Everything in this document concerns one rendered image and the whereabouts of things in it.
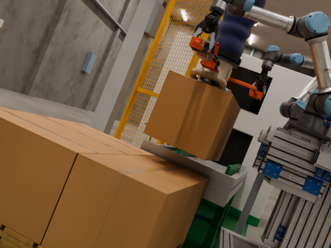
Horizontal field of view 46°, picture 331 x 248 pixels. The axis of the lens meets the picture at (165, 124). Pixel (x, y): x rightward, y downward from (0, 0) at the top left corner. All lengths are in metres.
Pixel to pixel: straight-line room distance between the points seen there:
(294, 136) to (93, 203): 1.19
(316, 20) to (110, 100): 2.12
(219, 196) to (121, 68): 1.60
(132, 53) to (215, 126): 1.68
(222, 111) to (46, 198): 1.07
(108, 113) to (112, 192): 2.18
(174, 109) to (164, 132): 0.14
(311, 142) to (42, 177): 1.40
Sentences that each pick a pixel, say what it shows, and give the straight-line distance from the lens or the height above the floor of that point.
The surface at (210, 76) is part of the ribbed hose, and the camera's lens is 2.39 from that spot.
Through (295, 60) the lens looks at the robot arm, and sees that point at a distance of 2.74.
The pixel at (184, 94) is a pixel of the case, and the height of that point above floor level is 0.97.
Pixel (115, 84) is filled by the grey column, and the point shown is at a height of 0.92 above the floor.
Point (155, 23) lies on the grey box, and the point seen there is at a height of 1.59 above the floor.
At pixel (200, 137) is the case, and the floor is 0.78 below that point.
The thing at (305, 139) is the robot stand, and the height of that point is 0.98.
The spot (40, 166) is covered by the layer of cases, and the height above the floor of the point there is 0.43.
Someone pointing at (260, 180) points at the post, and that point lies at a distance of 3.27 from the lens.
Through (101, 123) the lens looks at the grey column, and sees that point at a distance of 3.69.
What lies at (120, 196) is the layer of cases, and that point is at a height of 0.46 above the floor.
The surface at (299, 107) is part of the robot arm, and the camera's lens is 2.80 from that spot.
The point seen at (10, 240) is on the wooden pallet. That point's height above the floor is 0.11.
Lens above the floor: 0.79
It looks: level
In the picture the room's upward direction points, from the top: 22 degrees clockwise
